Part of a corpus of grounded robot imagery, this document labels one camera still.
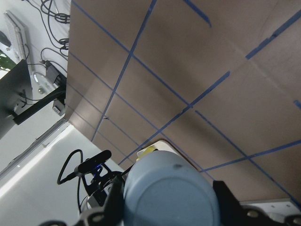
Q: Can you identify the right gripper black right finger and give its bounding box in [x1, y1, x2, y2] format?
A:
[213, 180, 243, 226]

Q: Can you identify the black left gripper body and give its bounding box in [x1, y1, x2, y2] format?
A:
[79, 164, 127, 209]

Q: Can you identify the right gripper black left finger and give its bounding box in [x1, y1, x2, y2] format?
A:
[103, 180, 125, 226]

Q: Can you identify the light blue plastic cup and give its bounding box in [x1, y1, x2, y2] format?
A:
[123, 151, 221, 226]

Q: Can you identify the yellow plastic cup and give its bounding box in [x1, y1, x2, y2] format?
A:
[136, 146, 158, 161]

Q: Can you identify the black webcam on wrist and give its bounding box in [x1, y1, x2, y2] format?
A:
[74, 150, 112, 176]

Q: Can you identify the cream plastic tray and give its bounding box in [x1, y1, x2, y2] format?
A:
[136, 139, 200, 172]

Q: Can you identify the black monitor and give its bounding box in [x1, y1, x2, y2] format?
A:
[0, 59, 67, 137]

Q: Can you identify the green potted plant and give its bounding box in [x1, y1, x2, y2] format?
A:
[0, 50, 16, 71]

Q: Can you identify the white keyboard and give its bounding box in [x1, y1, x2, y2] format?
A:
[4, 10, 30, 60]

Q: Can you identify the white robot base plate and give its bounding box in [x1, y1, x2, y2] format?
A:
[240, 198, 301, 223]

